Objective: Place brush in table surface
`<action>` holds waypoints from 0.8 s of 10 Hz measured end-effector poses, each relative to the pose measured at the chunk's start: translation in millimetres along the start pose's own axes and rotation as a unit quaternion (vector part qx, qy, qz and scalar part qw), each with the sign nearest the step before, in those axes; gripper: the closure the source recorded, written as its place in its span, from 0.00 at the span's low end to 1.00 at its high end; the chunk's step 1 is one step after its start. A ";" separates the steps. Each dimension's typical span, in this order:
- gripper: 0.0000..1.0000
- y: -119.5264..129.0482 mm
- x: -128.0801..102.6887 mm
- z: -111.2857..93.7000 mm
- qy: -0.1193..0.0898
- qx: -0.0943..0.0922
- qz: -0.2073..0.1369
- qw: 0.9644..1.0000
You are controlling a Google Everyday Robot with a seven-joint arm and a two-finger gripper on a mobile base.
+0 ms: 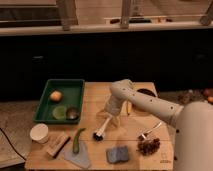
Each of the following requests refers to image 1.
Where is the yellow banana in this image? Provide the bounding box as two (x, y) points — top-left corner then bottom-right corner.
(126, 101), (131, 116)

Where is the green lime slice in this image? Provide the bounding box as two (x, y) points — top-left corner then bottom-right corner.
(52, 105), (67, 120)

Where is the green plastic tray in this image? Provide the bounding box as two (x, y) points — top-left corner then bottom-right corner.
(34, 79), (85, 124)

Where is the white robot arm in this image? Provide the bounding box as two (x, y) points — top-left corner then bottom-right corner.
(105, 79), (213, 171)

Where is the white paper cup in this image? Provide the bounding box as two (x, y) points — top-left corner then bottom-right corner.
(30, 123), (49, 144)

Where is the grey cloth piece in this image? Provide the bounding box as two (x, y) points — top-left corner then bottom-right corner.
(64, 141), (91, 169)

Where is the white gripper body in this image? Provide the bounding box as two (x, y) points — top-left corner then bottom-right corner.
(104, 96), (124, 116)

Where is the brown grape bunch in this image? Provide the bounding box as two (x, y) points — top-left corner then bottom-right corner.
(138, 138), (160, 156)

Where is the green chili pepper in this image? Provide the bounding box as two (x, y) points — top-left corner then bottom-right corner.
(72, 128), (86, 154)

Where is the black cable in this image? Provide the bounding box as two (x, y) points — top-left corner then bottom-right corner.
(0, 127), (27, 162)

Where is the blue grey sponge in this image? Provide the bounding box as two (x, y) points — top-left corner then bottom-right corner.
(106, 146), (129, 164)

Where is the wooden scrub brush block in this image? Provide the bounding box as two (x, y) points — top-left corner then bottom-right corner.
(46, 132), (70, 158)

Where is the orange round fruit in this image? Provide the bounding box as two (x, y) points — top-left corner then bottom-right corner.
(50, 91), (62, 102)

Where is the white-handled black dish brush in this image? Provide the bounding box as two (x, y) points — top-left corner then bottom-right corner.
(93, 115), (113, 141)

